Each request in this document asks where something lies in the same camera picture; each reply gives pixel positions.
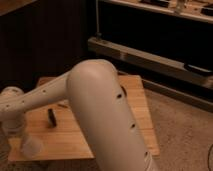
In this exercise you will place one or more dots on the black handle on shelf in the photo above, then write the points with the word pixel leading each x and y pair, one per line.
pixel 198 71

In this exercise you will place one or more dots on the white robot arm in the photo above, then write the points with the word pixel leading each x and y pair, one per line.
pixel 101 109

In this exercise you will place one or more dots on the wooden board table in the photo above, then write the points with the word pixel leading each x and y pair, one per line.
pixel 65 141

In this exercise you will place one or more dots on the grey metal shelf rail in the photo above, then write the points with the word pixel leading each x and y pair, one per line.
pixel 149 61

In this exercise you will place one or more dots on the black eraser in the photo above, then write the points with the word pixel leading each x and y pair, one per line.
pixel 52 117

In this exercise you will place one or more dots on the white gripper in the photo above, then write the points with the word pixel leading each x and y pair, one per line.
pixel 15 126

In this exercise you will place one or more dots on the white ceramic cup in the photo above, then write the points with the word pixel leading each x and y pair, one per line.
pixel 30 146

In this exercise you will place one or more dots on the thin metal pole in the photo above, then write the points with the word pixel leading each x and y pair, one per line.
pixel 98 33

